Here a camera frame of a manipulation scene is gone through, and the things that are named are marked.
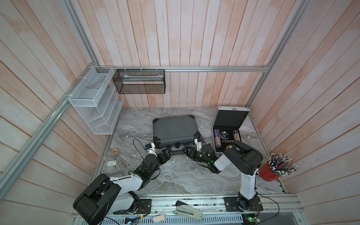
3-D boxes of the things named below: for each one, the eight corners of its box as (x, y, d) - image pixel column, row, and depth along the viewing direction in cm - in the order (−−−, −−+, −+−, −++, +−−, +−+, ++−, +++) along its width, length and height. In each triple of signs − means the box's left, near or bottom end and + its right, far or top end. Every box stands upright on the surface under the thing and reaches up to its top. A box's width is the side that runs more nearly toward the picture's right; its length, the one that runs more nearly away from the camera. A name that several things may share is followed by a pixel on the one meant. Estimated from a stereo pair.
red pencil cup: (260, 183, 83) (277, 173, 69) (253, 166, 90) (268, 153, 76) (279, 184, 83) (301, 173, 69) (271, 166, 90) (289, 153, 76)
